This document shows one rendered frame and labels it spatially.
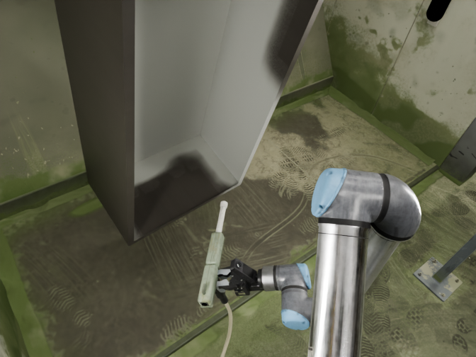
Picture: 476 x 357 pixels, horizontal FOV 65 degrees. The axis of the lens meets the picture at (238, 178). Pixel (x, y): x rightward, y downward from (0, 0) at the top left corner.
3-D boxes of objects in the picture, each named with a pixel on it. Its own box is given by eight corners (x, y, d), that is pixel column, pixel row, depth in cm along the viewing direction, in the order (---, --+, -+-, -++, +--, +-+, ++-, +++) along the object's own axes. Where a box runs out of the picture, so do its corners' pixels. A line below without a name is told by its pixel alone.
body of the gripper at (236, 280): (234, 297, 140) (265, 295, 137) (227, 284, 135) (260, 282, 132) (236, 279, 146) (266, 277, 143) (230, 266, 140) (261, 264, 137)
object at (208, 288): (226, 329, 141) (207, 298, 127) (214, 330, 142) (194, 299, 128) (240, 230, 176) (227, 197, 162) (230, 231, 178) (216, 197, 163)
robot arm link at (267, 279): (272, 282, 129) (273, 258, 136) (258, 282, 131) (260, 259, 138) (278, 295, 135) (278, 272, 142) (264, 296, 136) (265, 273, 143)
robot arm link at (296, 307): (319, 324, 119) (316, 287, 127) (283, 319, 118) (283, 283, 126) (312, 333, 126) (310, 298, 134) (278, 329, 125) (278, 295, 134)
